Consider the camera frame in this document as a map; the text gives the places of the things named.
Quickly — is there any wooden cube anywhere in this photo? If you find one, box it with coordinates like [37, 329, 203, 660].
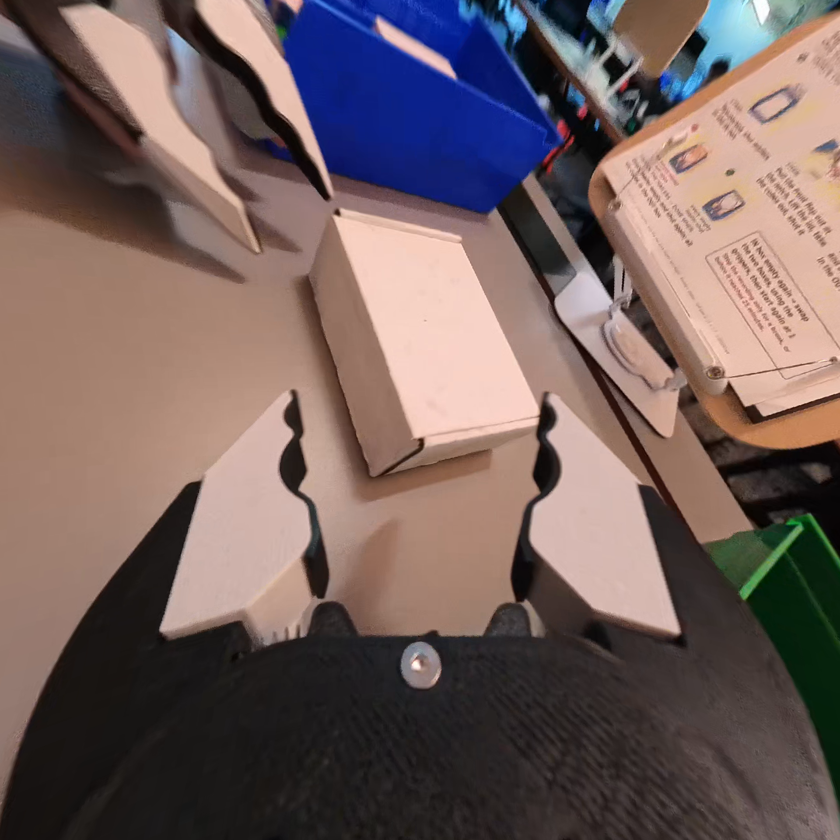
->
[374, 16, 458, 81]

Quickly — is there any blue plastic bin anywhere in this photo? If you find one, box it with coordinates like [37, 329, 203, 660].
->
[266, 0, 563, 214]

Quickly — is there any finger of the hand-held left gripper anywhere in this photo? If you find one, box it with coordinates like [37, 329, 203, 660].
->
[190, 0, 334, 201]
[60, 3, 262, 255]

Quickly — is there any brown and black board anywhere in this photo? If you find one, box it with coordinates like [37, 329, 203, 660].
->
[613, 0, 711, 78]

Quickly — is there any white cardboard mailer box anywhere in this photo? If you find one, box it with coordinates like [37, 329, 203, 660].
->
[308, 209, 540, 478]

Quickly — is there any wooden display board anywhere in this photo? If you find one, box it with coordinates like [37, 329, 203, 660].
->
[588, 10, 840, 450]

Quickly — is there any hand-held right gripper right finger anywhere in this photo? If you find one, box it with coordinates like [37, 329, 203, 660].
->
[511, 392, 683, 641]

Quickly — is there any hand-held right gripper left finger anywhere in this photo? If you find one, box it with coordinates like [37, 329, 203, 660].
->
[159, 390, 329, 647]

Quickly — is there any red object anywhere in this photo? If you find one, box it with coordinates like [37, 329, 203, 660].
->
[548, 118, 581, 168]

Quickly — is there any green plastic bin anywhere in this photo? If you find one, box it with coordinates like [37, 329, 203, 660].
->
[705, 514, 840, 788]

